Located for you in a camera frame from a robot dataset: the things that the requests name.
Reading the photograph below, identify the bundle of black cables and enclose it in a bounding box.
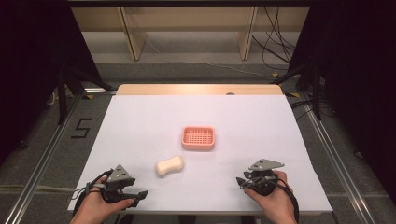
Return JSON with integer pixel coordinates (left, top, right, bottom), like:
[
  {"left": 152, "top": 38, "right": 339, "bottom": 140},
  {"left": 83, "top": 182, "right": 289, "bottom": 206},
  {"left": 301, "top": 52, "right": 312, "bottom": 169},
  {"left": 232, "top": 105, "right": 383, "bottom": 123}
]
[{"left": 251, "top": 6, "right": 297, "bottom": 72}]

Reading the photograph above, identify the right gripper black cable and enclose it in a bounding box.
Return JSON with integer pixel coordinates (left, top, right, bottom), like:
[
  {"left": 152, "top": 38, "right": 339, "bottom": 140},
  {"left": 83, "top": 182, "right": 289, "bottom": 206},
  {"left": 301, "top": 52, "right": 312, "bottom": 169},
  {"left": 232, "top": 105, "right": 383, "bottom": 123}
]
[{"left": 273, "top": 177, "right": 301, "bottom": 224}]

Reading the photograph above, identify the black metal stand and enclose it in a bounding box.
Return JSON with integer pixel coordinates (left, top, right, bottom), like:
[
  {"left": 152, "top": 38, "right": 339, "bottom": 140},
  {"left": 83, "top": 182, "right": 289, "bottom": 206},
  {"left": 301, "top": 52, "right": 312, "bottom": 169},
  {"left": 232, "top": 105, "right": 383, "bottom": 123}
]
[
  {"left": 273, "top": 57, "right": 325, "bottom": 121},
  {"left": 55, "top": 63, "right": 115, "bottom": 126}
]

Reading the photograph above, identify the person's left hand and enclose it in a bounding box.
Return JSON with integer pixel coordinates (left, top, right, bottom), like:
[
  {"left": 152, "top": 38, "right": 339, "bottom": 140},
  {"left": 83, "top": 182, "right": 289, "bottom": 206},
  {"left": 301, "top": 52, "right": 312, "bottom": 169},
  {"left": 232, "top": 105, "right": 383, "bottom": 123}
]
[{"left": 70, "top": 175, "right": 135, "bottom": 224}]

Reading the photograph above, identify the light wooden shelf unit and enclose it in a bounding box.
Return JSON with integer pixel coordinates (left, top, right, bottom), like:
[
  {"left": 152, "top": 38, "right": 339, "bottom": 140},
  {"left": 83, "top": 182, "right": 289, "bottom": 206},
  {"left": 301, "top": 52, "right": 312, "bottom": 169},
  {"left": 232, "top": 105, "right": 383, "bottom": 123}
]
[{"left": 71, "top": 6, "right": 311, "bottom": 62}]

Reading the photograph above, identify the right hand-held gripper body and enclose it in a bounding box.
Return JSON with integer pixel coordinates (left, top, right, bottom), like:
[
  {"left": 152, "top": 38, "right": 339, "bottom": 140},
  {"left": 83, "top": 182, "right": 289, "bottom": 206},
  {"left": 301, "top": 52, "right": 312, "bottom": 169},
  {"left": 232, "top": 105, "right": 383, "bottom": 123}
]
[{"left": 242, "top": 158, "right": 286, "bottom": 197}]

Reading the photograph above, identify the pink soap dish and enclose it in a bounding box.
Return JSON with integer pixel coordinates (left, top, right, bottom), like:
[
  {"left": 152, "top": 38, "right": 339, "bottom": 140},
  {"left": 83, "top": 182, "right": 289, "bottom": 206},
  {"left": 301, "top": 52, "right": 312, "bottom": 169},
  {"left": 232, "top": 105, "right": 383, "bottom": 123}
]
[{"left": 180, "top": 125, "right": 217, "bottom": 152}]

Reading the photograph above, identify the black curtain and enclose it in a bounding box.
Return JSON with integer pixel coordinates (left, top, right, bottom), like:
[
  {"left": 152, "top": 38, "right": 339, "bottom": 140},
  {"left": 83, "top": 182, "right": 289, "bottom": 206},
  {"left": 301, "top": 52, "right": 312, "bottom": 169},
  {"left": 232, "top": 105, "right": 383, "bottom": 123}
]
[
  {"left": 288, "top": 0, "right": 396, "bottom": 200},
  {"left": 0, "top": 0, "right": 104, "bottom": 166}
]

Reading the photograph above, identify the white table sheet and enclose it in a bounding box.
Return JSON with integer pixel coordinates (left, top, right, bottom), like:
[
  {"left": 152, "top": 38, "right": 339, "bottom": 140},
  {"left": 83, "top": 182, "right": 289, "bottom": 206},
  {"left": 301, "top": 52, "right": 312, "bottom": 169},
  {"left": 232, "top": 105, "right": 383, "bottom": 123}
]
[{"left": 67, "top": 94, "right": 333, "bottom": 215}]

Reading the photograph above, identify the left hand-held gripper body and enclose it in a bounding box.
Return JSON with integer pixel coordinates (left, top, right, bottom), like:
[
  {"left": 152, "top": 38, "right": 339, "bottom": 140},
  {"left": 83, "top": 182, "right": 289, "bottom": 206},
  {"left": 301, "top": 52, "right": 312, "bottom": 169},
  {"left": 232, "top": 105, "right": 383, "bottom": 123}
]
[{"left": 102, "top": 164, "right": 137, "bottom": 204}]

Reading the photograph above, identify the aluminium floor rail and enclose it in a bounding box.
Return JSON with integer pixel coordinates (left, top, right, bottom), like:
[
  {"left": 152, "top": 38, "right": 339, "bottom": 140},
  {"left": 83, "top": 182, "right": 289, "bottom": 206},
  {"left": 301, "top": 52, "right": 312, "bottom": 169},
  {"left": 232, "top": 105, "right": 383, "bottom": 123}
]
[
  {"left": 299, "top": 92, "right": 378, "bottom": 224},
  {"left": 2, "top": 92, "right": 84, "bottom": 224}
]

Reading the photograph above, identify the person's right hand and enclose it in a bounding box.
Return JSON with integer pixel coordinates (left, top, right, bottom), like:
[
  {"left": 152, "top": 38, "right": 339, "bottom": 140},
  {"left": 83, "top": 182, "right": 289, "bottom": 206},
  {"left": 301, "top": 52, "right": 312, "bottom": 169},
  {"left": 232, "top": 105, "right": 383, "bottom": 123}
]
[{"left": 244, "top": 170, "right": 297, "bottom": 224}]

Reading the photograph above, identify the cream soap bar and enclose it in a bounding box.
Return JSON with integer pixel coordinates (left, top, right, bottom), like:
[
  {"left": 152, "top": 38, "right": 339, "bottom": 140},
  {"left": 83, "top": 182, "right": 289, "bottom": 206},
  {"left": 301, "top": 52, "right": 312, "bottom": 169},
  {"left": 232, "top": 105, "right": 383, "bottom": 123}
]
[{"left": 155, "top": 155, "right": 185, "bottom": 178}]

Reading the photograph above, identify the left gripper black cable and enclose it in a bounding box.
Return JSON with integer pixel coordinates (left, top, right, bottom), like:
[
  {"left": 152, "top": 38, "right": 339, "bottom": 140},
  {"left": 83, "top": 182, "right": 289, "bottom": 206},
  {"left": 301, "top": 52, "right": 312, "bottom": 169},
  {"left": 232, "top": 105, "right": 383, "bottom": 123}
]
[{"left": 71, "top": 168, "right": 114, "bottom": 217}]

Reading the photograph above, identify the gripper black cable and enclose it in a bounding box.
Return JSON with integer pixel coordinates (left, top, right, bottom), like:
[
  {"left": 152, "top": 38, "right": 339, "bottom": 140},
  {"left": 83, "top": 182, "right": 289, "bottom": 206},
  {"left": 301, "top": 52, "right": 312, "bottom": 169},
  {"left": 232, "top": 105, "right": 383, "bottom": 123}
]
[
  {"left": 71, "top": 168, "right": 114, "bottom": 217},
  {"left": 273, "top": 177, "right": 301, "bottom": 224}
]

